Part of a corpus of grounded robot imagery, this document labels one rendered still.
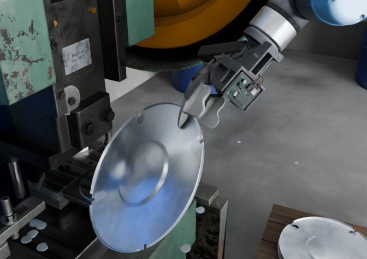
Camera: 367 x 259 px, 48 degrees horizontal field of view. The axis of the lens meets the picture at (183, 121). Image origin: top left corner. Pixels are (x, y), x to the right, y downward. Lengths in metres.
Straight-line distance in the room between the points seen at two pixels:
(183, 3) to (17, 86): 0.54
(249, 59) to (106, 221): 0.40
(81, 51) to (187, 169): 0.30
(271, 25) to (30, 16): 0.38
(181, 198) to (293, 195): 1.52
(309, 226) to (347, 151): 1.22
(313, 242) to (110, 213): 0.76
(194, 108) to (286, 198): 1.48
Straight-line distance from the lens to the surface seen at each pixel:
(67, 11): 0.77
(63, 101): 0.74
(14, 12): 0.63
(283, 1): 0.72
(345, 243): 1.42
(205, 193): 1.09
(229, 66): 0.69
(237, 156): 2.40
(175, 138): 0.75
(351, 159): 2.54
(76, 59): 0.80
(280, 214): 1.51
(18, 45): 0.64
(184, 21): 1.03
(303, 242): 1.39
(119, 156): 0.85
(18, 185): 0.98
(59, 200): 0.93
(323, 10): 0.63
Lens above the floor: 1.33
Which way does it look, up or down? 29 degrees down
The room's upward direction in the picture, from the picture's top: straight up
